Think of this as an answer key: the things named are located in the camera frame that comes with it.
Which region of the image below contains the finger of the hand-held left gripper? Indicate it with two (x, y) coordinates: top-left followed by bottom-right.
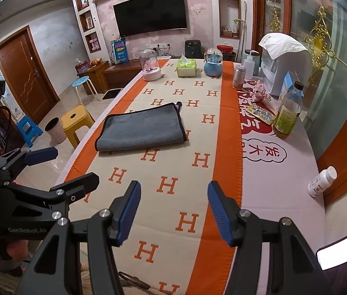
(49, 172), (100, 213)
(0, 147), (59, 177)

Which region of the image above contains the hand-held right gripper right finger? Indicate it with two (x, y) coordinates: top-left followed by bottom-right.
(207, 181), (334, 295)

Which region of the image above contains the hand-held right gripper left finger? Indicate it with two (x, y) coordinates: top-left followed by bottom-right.
(23, 180), (142, 295)

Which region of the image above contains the grey towel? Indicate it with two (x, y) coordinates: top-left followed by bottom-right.
(95, 102), (190, 152)

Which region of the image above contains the person's left hand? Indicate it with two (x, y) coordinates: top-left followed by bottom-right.
(3, 240), (30, 275)

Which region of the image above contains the grey waste bin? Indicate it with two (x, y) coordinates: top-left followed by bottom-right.
(44, 117), (67, 143)

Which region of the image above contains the blue step stool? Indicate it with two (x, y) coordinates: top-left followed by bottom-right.
(16, 115), (43, 147)

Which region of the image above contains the yellow plastic stool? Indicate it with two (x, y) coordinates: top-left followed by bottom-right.
(61, 104), (95, 149)

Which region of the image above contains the white printed tablecloth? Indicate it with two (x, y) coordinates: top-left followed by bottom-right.
(234, 63), (326, 295)

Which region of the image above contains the orange beige printed blanket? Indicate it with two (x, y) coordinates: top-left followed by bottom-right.
(55, 58), (243, 295)

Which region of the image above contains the blue round stool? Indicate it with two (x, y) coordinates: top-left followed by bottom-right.
(71, 76), (103, 103)

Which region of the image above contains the brown wooden door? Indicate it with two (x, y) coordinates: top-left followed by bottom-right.
(0, 26), (60, 124)

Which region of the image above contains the black floor mat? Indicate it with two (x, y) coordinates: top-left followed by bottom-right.
(102, 88), (122, 100)

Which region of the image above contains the red tissue bag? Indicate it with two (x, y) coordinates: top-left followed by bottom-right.
(75, 58), (89, 75)

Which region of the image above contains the white pill bottle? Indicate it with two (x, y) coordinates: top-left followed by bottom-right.
(308, 166), (338, 199)

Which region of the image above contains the silver blister pack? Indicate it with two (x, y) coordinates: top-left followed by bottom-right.
(247, 103), (276, 123)

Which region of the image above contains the wooden low cabinet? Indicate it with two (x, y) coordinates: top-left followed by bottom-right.
(78, 61), (145, 94)

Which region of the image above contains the clear bottle with green label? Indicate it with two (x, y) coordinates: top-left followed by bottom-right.
(272, 81), (305, 139)

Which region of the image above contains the smartphone with lit screen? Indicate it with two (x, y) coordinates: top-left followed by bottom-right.
(316, 228), (347, 271)

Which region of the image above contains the pink wrapped packet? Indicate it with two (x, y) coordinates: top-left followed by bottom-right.
(251, 80), (269, 103)

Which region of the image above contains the blue printed carton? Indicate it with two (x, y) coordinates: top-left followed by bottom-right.
(112, 38), (127, 65)

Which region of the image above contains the metal drink can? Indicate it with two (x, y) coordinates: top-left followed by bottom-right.
(233, 64), (246, 90)

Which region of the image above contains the glass dome ornament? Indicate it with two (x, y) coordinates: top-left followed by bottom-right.
(139, 49), (162, 81)

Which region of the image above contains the blue snow globe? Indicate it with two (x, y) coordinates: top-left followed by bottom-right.
(204, 47), (223, 77)

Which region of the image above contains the green tissue box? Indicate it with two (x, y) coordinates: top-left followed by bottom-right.
(176, 54), (197, 78)

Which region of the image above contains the white squeeze bottle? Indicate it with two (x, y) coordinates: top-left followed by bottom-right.
(243, 50), (259, 77)

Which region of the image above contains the white water dispenser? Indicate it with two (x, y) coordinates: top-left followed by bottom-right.
(260, 46), (313, 96)

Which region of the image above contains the black countertop appliance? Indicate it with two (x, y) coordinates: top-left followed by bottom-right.
(185, 40), (201, 59)

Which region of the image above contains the white folded cloth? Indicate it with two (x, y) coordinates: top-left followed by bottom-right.
(259, 33), (309, 60)

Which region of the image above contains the black television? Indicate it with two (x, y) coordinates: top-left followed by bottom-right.
(113, 0), (188, 37)

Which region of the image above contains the white pole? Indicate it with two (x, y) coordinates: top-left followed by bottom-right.
(239, 1), (248, 63)

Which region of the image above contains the large gold door ornament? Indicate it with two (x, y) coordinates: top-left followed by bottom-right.
(304, 4), (347, 82)

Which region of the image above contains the small gold door ornament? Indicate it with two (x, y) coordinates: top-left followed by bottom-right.
(269, 4), (282, 33)

